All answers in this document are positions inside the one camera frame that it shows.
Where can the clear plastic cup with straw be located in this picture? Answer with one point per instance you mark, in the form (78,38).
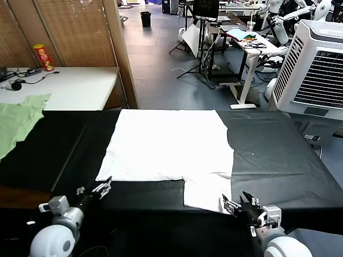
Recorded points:
(250,26)

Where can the orange green cloth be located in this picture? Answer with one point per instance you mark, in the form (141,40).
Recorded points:
(250,37)

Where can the white t-shirt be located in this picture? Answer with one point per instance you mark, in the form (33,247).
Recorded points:
(166,144)

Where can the white air cooler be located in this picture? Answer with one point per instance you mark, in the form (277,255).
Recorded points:
(308,80)

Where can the black trash bin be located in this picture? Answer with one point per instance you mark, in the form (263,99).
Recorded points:
(145,18)

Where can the black monitor on stand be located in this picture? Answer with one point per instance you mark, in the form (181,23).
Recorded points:
(205,7)

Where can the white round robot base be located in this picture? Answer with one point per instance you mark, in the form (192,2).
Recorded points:
(270,89)

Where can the black white handheld device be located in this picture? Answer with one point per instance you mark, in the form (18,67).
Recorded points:
(16,85)

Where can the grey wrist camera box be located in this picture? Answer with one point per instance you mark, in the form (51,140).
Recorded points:
(273,214)
(57,204)

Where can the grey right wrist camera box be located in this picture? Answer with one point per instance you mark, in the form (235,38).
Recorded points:
(273,214)

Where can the black power strip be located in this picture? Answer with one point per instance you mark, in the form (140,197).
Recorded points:
(34,71)

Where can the white standing desk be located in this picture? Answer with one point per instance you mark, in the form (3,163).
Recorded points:
(247,77)

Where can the small white socket box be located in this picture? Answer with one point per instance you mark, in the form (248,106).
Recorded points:
(312,137)

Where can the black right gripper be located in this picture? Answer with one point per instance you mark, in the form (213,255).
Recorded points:
(249,214)

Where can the black table cover cloth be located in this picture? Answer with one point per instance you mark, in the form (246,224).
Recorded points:
(268,150)

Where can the white side table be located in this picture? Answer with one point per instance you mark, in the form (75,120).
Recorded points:
(80,85)

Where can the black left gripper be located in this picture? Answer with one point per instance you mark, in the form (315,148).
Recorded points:
(88,199)

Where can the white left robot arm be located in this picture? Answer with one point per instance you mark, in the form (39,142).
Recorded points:
(51,238)

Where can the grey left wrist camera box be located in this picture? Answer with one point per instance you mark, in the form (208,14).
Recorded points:
(57,204)

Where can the wooden folding screen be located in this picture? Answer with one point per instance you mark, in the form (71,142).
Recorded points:
(75,32)

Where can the black monitor tripod stand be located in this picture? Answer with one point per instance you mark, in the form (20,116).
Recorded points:
(201,53)

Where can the teal folded cloth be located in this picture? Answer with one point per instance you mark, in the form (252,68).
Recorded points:
(235,33)

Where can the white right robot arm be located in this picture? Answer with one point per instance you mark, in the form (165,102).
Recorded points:
(284,246)

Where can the white humanoid robot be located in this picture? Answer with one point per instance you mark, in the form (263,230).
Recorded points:
(280,29)

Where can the black light stand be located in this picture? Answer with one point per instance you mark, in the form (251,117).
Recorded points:
(185,40)

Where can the light green t-shirt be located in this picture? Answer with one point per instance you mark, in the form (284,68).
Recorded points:
(16,120)

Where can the red chips can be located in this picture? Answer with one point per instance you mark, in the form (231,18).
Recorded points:
(44,57)

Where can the white reflector board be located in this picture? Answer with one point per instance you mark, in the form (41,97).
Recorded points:
(191,37)

